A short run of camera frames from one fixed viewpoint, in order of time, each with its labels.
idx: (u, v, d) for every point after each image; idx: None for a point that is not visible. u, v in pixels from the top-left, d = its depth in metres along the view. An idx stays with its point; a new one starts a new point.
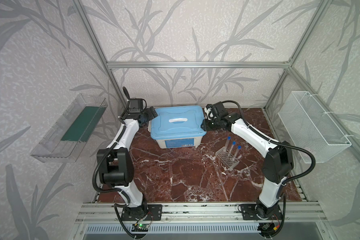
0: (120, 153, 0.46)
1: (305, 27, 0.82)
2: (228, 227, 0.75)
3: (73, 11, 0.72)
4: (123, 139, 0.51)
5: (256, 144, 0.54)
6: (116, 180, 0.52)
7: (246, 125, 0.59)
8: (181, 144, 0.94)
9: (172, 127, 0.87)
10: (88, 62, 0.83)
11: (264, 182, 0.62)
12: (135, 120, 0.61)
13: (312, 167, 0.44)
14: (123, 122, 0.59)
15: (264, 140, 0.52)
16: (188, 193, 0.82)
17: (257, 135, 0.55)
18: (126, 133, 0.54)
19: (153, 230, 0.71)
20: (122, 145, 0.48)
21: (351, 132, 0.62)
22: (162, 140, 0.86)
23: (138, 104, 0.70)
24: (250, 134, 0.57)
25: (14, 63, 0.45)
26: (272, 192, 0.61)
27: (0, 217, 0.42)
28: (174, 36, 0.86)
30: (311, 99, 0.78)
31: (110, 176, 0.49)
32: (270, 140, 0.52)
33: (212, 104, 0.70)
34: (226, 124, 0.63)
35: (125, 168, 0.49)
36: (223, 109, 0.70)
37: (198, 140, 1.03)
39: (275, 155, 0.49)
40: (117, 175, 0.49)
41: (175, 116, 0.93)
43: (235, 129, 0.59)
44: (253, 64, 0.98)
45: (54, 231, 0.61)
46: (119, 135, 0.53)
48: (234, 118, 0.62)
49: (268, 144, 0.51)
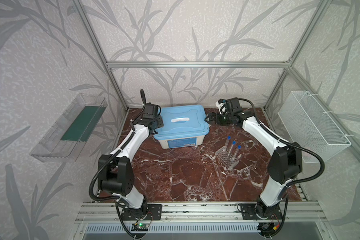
0: (121, 163, 0.45)
1: (305, 27, 0.82)
2: (227, 227, 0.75)
3: (73, 12, 0.72)
4: (128, 148, 0.49)
5: (266, 143, 0.56)
6: (113, 190, 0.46)
7: (258, 123, 0.59)
8: (184, 144, 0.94)
9: (174, 127, 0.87)
10: (88, 62, 0.83)
11: (267, 183, 0.62)
12: (145, 127, 0.59)
13: (321, 171, 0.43)
14: (133, 128, 0.57)
15: (274, 139, 0.52)
16: (188, 193, 0.82)
17: (267, 134, 0.54)
18: (133, 142, 0.51)
19: (153, 230, 0.71)
20: (126, 154, 0.46)
21: (351, 132, 0.62)
22: (165, 140, 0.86)
23: (153, 110, 0.68)
24: (262, 132, 0.56)
25: (14, 63, 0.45)
26: (275, 193, 0.61)
27: (0, 217, 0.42)
28: (174, 36, 0.86)
30: (311, 99, 0.78)
31: (108, 183, 0.47)
32: (280, 139, 0.51)
33: (228, 100, 0.73)
34: (238, 121, 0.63)
35: (123, 179, 0.46)
36: (238, 106, 0.71)
37: (200, 140, 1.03)
39: (282, 153, 0.48)
40: (115, 184, 0.47)
41: (178, 116, 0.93)
43: (246, 126, 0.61)
44: (252, 64, 0.97)
45: (54, 232, 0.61)
46: (125, 143, 0.50)
48: (247, 116, 0.62)
49: (277, 143, 0.50)
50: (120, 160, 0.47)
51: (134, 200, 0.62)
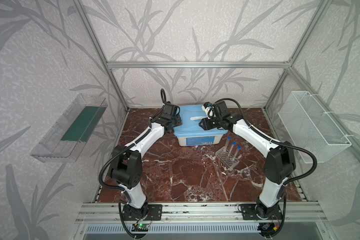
0: (132, 156, 0.47)
1: (305, 27, 0.82)
2: (227, 227, 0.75)
3: (73, 11, 0.72)
4: (141, 143, 0.51)
5: (259, 145, 0.56)
6: (121, 179, 0.53)
7: (247, 125, 0.59)
8: (201, 143, 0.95)
9: (193, 125, 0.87)
10: (88, 62, 0.83)
11: (264, 182, 0.62)
12: (161, 126, 0.62)
13: (314, 167, 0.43)
14: (150, 125, 0.59)
15: (265, 140, 0.52)
16: (188, 193, 0.82)
17: (258, 136, 0.55)
18: (146, 138, 0.54)
19: (153, 230, 0.71)
20: (139, 148, 0.48)
21: (351, 132, 0.62)
22: (184, 137, 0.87)
23: (172, 110, 0.70)
24: (253, 134, 0.57)
25: (14, 63, 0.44)
26: (273, 192, 0.61)
27: (0, 217, 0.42)
28: (174, 36, 0.86)
30: (311, 99, 0.78)
31: (117, 173, 0.50)
32: (271, 140, 0.52)
33: (214, 103, 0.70)
34: (228, 125, 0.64)
35: (131, 172, 0.48)
36: (225, 109, 0.70)
37: (218, 139, 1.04)
39: (276, 154, 0.48)
40: (123, 176, 0.49)
41: (195, 114, 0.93)
43: (237, 129, 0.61)
44: (252, 64, 0.97)
45: (54, 232, 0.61)
46: (139, 137, 0.53)
48: (235, 118, 0.63)
49: (270, 144, 0.51)
50: (131, 153, 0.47)
51: (136, 197, 0.62)
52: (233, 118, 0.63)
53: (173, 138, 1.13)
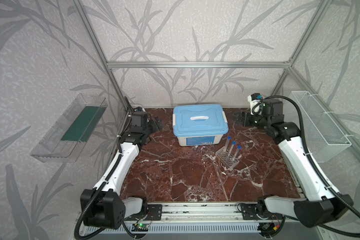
0: (107, 198, 0.39)
1: (305, 27, 0.82)
2: (227, 227, 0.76)
3: (73, 11, 0.72)
4: (114, 177, 0.43)
5: (307, 180, 0.43)
6: (102, 224, 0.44)
7: (304, 152, 0.45)
8: (201, 142, 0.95)
9: (193, 125, 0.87)
10: (88, 61, 0.83)
11: (284, 199, 0.55)
12: (133, 146, 0.53)
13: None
14: (120, 150, 0.50)
15: (321, 183, 0.41)
16: (188, 193, 0.82)
17: (312, 173, 0.42)
18: (119, 169, 0.46)
19: (153, 230, 0.71)
20: (112, 185, 0.42)
21: (351, 132, 0.62)
22: (184, 137, 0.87)
23: (141, 121, 0.60)
24: (306, 166, 0.43)
25: (14, 63, 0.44)
26: (285, 211, 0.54)
27: (0, 217, 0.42)
28: (174, 36, 0.86)
30: (311, 99, 0.78)
31: (96, 220, 0.42)
32: (328, 188, 0.40)
33: (270, 102, 0.54)
34: (276, 135, 0.52)
35: (111, 214, 0.41)
36: (279, 114, 0.54)
37: (218, 139, 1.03)
39: (327, 208, 0.43)
40: (105, 220, 0.42)
41: (196, 114, 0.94)
43: (286, 147, 0.49)
44: (253, 64, 0.98)
45: (54, 232, 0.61)
46: (111, 170, 0.45)
48: (290, 132, 0.48)
49: (325, 191, 0.40)
50: (106, 194, 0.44)
51: (131, 209, 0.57)
52: (289, 131, 0.49)
53: (173, 138, 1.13)
